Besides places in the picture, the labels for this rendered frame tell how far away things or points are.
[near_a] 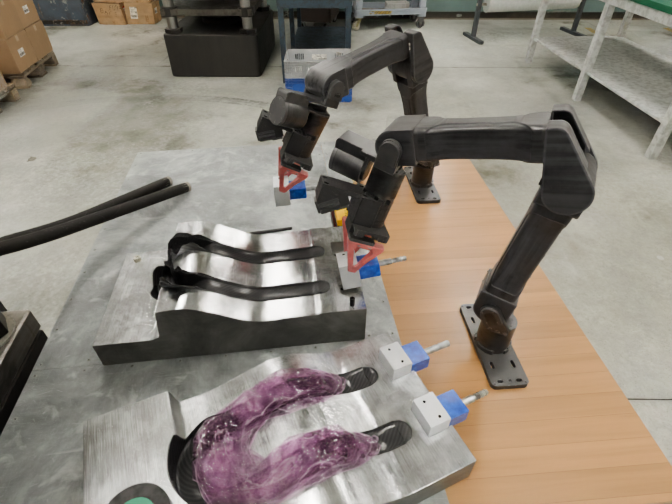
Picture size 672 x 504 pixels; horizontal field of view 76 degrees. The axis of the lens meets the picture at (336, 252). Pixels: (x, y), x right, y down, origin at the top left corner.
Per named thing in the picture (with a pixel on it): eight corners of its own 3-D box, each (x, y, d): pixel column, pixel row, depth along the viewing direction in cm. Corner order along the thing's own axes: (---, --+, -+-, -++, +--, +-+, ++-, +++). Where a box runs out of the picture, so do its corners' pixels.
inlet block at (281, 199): (327, 190, 108) (326, 171, 104) (330, 201, 104) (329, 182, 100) (275, 195, 107) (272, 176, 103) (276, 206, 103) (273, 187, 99)
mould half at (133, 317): (346, 255, 105) (347, 209, 97) (364, 339, 86) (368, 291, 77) (135, 272, 101) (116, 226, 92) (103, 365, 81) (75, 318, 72)
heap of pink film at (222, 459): (338, 366, 74) (338, 337, 69) (390, 462, 61) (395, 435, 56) (184, 425, 66) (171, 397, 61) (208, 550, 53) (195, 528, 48)
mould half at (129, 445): (385, 349, 84) (390, 311, 77) (469, 476, 66) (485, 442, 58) (109, 456, 68) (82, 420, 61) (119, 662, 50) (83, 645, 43)
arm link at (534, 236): (468, 314, 79) (556, 162, 56) (476, 290, 83) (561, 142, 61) (500, 329, 77) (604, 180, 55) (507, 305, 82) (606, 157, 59)
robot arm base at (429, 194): (420, 179, 118) (445, 178, 118) (405, 146, 133) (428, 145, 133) (417, 203, 123) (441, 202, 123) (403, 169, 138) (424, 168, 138)
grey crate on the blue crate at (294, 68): (352, 65, 408) (352, 48, 398) (352, 79, 377) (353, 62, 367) (288, 65, 408) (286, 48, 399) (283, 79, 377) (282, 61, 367)
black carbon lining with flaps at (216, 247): (323, 251, 96) (322, 216, 90) (332, 303, 84) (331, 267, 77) (163, 264, 92) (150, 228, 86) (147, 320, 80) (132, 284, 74)
